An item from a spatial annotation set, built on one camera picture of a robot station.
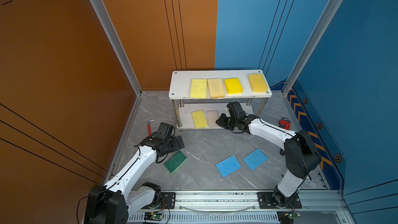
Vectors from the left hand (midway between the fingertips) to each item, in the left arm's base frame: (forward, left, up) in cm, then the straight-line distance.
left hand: (177, 143), depth 85 cm
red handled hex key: (+15, +22, -9) cm, 28 cm away
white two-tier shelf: (+13, -3, +26) cm, 29 cm away
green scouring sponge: (-8, +1, -7) cm, 10 cm away
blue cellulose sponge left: (-10, -28, -6) cm, 30 cm away
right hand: (+12, -22, +3) cm, 25 cm away
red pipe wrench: (+18, -67, -6) cm, 70 cm away
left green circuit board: (-32, +8, -9) cm, 35 cm away
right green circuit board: (-32, -53, -8) cm, 62 cm away
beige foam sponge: (+18, -20, -1) cm, 26 cm away
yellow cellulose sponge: (+15, -12, 0) cm, 19 cm away
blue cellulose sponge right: (-6, -43, -6) cm, 44 cm away
